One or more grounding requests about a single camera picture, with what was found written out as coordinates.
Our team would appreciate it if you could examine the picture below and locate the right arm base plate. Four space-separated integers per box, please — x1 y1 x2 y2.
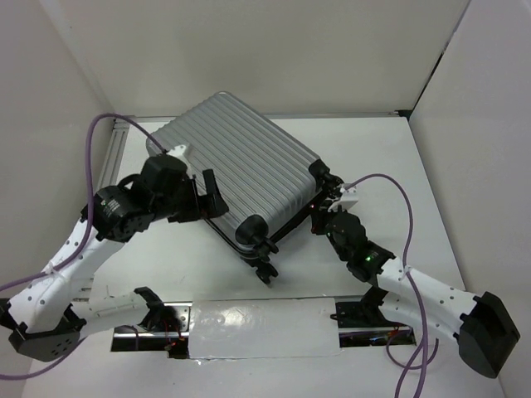
330 301 416 348

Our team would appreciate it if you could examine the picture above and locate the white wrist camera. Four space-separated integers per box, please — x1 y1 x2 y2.
327 183 359 212
167 144 192 163

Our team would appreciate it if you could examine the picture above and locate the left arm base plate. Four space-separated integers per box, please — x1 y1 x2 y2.
110 302 192 359

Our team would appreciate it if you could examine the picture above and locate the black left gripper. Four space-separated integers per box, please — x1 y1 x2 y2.
153 168 229 223

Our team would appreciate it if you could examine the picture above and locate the dark grey hardshell suitcase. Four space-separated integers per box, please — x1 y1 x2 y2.
146 91 343 284

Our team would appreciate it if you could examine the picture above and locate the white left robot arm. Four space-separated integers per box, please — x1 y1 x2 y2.
1 154 228 362

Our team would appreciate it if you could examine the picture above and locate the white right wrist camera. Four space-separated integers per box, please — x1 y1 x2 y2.
327 183 359 212

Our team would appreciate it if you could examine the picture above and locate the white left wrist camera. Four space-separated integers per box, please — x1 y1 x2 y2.
167 144 192 163

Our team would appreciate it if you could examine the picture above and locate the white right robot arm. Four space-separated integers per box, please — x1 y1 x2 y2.
310 204 520 378

